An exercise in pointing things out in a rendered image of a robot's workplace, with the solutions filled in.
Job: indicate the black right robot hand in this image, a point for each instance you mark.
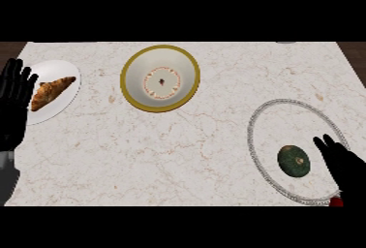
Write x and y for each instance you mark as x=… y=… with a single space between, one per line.
x=350 y=171

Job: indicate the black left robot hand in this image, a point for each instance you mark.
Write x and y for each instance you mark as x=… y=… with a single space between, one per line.
x=13 y=103

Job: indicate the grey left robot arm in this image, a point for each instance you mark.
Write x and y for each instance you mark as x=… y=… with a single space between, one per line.
x=7 y=177

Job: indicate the dark green squash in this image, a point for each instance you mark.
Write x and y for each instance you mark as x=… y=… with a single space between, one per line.
x=294 y=161

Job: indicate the white bowl with yellow rim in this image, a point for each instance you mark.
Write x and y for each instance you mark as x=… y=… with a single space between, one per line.
x=159 y=78

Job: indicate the white plate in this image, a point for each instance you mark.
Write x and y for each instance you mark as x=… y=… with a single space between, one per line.
x=50 y=92

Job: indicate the brown croissant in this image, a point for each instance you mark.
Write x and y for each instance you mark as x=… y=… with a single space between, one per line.
x=50 y=92

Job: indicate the small red object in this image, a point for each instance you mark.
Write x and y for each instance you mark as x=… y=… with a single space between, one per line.
x=336 y=202

